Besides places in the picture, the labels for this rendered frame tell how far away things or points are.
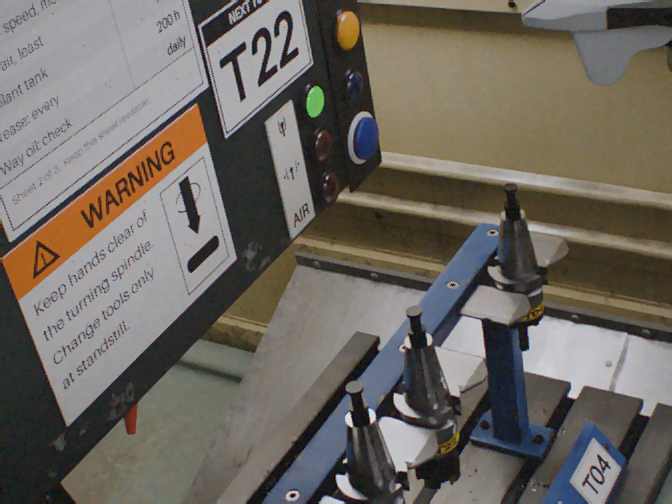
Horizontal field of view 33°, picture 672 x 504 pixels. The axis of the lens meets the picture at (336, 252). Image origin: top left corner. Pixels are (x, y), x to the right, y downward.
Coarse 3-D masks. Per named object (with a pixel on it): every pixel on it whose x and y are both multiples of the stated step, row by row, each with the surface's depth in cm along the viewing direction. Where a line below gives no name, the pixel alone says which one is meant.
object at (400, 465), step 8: (392, 456) 104; (344, 464) 104; (400, 464) 103; (400, 472) 102; (344, 480) 102; (400, 480) 103; (408, 480) 103; (344, 488) 101; (352, 488) 101; (384, 488) 100; (392, 488) 100; (400, 488) 101; (408, 488) 103; (344, 496) 101; (352, 496) 100; (360, 496) 100; (368, 496) 100; (376, 496) 100; (384, 496) 100; (392, 496) 100
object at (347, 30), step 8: (344, 16) 74; (352, 16) 74; (344, 24) 74; (352, 24) 74; (336, 32) 74; (344, 32) 74; (352, 32) 75; (344, 40) 74; (352, 40) 75; (344, 48) 74
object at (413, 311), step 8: (408, 312) 104; (416, 312) 104; (416, 320) 104; (408, 328) 105; (416, 328) 104; (424, 328) 105; (408, 336) 105; (416, 336) 105; (424, 336) 105; (416, 344) 105
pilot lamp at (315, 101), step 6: (312, 90) 72; (318, 90) 73; (312, 96) 72; (318, 96) 73; (312, 102) 72; (318, 102) 73; (312, 108) 72; (318, 108) 73; (312, 114) 73; (318, 114) 73
